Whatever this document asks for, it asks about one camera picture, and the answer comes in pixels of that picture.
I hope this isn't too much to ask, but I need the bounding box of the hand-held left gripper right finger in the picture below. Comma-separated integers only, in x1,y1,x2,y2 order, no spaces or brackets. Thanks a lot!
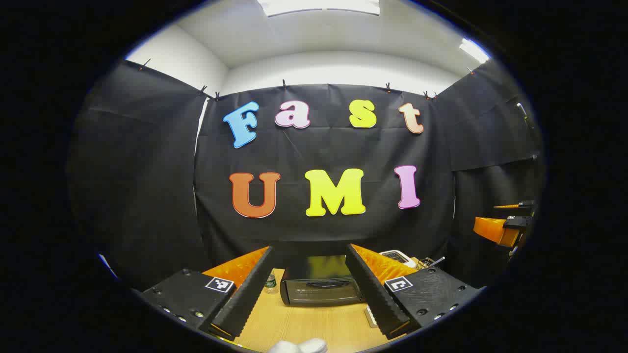
345,243,485,340

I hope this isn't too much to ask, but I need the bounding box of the ceiling light panel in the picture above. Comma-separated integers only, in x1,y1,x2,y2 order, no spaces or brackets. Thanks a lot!
257,0,381,17
459,38,491,64

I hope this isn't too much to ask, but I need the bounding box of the white toaster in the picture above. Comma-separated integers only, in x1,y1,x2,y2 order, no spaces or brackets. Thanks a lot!
380,250,418,269

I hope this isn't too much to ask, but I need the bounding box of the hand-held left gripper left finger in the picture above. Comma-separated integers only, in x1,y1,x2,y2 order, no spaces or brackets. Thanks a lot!
141,246,275,340

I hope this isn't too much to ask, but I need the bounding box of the black electric oven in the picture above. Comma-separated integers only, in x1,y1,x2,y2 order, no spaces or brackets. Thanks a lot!
280,254,366,307

